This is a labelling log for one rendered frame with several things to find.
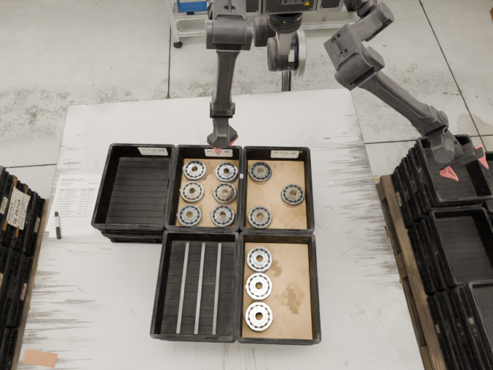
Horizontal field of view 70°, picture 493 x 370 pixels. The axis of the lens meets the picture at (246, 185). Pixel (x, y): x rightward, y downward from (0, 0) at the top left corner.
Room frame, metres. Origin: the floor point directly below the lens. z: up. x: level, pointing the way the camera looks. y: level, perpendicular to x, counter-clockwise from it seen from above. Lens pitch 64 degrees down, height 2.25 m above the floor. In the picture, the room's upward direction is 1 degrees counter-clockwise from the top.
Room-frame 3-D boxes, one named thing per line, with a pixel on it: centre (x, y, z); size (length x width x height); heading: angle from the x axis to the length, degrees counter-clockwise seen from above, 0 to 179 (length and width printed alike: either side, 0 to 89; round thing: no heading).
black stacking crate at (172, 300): (0.26, 0.19, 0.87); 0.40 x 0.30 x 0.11; 177
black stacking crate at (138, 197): (0.67, 0.47, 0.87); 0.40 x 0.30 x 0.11; 177
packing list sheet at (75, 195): (0.68, 0.84, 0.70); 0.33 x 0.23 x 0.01; 3
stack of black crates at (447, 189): (0.91, -1.13, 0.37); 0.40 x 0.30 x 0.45; 3
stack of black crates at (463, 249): (0.51, -1.16, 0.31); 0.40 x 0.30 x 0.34; 3
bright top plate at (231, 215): (0.55, 0.10, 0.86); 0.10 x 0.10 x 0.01
